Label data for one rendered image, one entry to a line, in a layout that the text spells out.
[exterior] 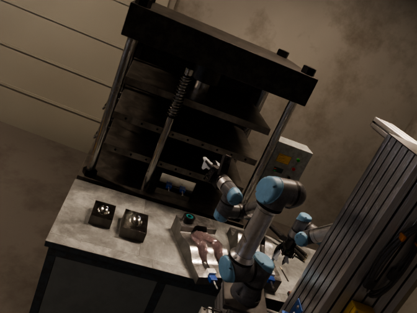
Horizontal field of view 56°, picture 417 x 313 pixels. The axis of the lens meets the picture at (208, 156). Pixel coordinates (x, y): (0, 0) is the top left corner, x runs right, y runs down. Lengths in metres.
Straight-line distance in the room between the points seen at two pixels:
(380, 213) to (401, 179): 0.13
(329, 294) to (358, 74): 3.55
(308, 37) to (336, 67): 0.47
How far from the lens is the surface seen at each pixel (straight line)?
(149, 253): 2.37
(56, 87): 4.89
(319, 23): 4.62
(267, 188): 1.60
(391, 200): 1.41
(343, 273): 1.52
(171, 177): 2.95
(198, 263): 2.36
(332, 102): 4.81
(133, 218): 2.51
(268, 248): 2.72
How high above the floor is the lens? 2.21
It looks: 21 degrees down
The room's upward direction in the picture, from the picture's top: 24 degrees clockwise
